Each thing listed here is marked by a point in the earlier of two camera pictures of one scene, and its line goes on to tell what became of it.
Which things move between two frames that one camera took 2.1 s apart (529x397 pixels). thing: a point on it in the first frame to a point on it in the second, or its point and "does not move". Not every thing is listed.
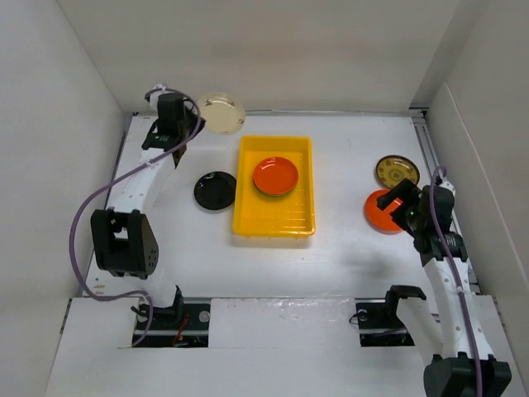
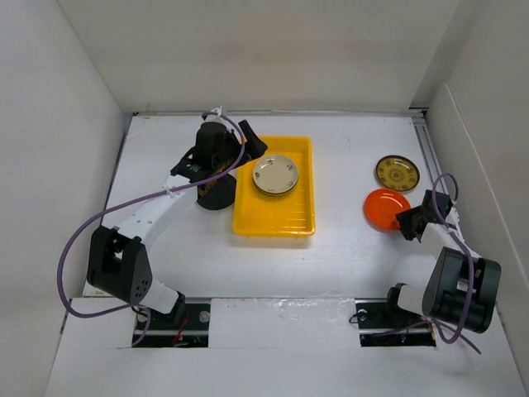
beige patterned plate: [223, 112] to [275, 174]
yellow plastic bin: [258, 214] does not move
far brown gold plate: [392, 169] does not move
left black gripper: [193, 117] to [254, 149]
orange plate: [378, 219] does not move
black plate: [215, 190] does not move
